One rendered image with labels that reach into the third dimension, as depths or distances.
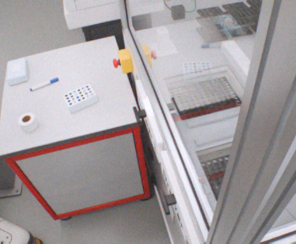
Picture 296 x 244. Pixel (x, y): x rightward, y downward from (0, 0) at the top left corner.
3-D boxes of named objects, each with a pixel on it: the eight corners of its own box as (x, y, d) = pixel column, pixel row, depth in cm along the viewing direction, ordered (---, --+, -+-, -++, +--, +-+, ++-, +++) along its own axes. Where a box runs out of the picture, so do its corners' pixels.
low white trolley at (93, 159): (57, 228, 165) (-5, 155, 108) (51, 146, 206) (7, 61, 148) (154, 204, 171) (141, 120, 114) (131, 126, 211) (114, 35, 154)
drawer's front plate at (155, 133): (159, 164, 94) (157, 143, 85) (138, 101, 112) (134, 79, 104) (164, 162, 94) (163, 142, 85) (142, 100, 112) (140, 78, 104)
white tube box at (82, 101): (70, 114, 119) (68, 107, 116) (64, 101, 124) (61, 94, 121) (98, 101, 122) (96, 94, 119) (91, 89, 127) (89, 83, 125)
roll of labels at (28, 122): (30, 134, 114) (26, 128, 111) (18, 129, 116) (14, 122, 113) (41, 121, 118) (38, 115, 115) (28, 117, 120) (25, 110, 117)
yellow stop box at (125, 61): (121, 74, 120) (119, 60, 115) (118, 64, 125) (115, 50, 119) (133, 72, 121) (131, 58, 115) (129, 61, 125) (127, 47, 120)
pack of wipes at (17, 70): (28, 81, 135) (25, 74, 132) (9, 86, 134) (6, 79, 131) (28, 63, 145) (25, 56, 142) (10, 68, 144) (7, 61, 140)
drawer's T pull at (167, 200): (166, 216, 74) (166, 213, 73) (158, 190, 79) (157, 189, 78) (179, 212, 74) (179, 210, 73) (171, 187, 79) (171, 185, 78)
